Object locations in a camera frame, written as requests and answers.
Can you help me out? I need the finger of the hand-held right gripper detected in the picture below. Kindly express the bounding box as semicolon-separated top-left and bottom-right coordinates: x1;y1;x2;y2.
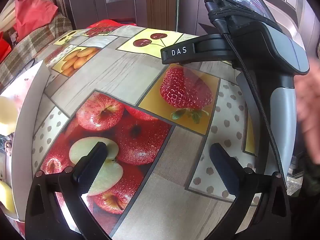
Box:
160;34;235;65

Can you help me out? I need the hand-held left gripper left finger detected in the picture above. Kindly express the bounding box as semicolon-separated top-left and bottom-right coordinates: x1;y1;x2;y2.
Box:
25;141;112;240

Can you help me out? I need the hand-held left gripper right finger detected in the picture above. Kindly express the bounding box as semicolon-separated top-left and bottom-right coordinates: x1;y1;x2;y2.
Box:
204;142;292;240

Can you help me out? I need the white cardboard box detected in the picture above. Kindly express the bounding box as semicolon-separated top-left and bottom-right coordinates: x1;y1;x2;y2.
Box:
0;60;50;223

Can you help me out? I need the person's right hand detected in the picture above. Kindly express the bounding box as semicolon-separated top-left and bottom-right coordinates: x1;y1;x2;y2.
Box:
295;57;320;163

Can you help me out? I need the fruit printed tablecloth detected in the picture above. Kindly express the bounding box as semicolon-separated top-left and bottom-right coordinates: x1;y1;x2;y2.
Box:
15;21;265;240

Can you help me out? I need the brown panel door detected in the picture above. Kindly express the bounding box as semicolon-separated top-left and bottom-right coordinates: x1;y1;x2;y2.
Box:
47;0;308;63

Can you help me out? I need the bright yellow sponge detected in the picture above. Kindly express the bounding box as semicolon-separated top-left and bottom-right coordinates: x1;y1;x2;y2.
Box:
0;180;16;214

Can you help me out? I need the plaid covered bench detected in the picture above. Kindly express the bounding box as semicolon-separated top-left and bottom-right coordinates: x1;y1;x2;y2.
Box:
0;14;73;90

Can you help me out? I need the red plastic bag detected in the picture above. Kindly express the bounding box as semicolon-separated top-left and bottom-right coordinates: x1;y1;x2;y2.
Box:
12;0;59;42

